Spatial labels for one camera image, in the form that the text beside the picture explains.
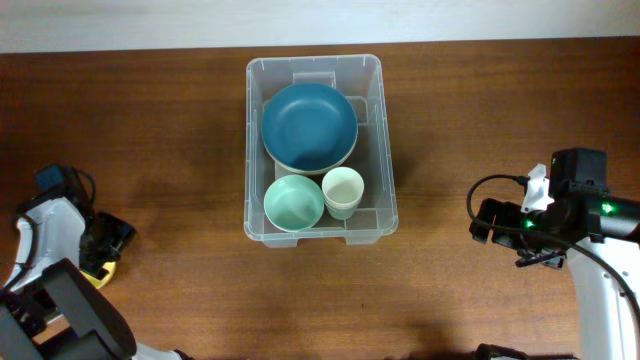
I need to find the yellow small bowl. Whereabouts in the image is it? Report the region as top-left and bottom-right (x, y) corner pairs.
(81, 262), (116, 289)

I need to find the mint green small bowl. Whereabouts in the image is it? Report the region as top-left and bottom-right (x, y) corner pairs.
(264, 175), (325, 232)

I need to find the pale yellow large bowl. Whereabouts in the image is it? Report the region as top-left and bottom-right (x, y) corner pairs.
(264, 137), (356, 175)

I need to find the cream plastic cup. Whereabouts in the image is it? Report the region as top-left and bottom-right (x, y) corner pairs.
(321, 167), (365, 209)

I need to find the blue large bowl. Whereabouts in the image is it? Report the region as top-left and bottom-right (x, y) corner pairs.
(261, 83), (359, 174)

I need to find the mint green plastic cup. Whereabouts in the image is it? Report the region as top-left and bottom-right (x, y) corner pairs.
(326, 203), (358, 220)

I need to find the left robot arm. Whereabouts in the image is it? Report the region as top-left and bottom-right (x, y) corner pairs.
(1, 164), (189, 360)

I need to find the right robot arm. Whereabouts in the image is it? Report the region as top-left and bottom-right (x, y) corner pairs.
(466, 148), (639, 359)

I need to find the clear plastic storage container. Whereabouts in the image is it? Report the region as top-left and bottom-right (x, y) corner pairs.
(244, 54), (399, 248)

